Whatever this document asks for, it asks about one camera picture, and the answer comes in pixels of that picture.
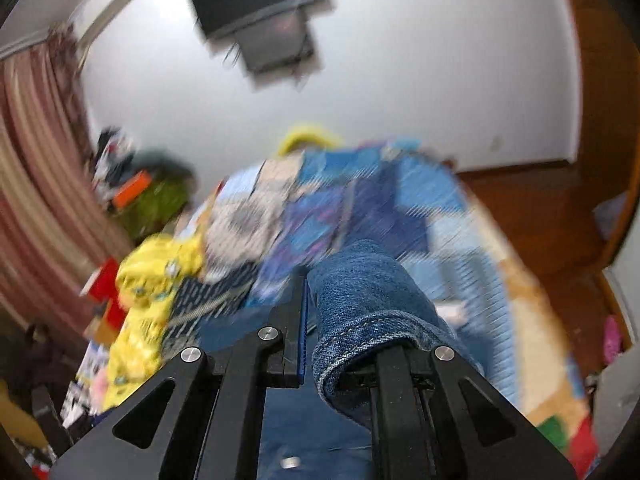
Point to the blue patchwork printed blanket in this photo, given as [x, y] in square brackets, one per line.
[380, 200]

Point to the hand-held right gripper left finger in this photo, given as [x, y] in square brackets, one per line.
[301, 332]

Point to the blue denim jeans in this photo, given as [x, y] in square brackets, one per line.
[365, 290]

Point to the black wall television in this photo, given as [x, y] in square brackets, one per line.
[260, 5]

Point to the striped pink curtain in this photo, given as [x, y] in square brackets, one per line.
[45, 185]

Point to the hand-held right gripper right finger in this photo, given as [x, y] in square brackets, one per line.
[400, 385]

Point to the red box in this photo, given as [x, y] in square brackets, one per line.
[102, 282]

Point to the yellow printed cloth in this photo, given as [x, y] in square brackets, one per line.
[150, 280]

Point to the yellow round object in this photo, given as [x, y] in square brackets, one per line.
[307, 137]

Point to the orange box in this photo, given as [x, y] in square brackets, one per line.
[131, 189]

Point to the pink slipper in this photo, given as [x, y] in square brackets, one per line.
[612, 337]

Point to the wooden door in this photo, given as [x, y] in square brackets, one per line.
[607, 110]

